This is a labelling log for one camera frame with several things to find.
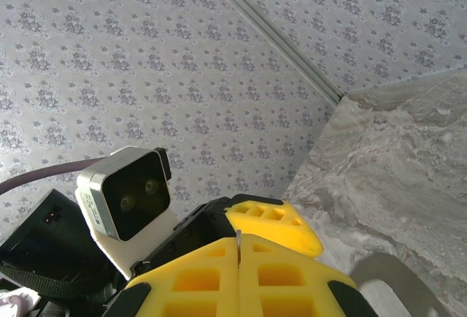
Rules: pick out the aluminium frame post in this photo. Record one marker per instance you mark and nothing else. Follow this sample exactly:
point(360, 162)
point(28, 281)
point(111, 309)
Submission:
point(273, 36)

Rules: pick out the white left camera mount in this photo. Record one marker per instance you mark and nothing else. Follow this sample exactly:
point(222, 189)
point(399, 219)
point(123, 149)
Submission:
point(146, 244)

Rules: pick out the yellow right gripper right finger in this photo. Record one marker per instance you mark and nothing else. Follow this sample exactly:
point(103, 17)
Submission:
point(317, 291)

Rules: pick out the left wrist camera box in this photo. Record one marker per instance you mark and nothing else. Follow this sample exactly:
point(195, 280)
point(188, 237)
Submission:
point(135, 200)

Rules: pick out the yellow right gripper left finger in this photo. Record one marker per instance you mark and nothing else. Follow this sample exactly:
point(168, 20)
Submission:
point(160, 295)

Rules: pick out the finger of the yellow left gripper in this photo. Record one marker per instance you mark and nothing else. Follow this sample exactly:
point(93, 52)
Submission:
point(277, 229)

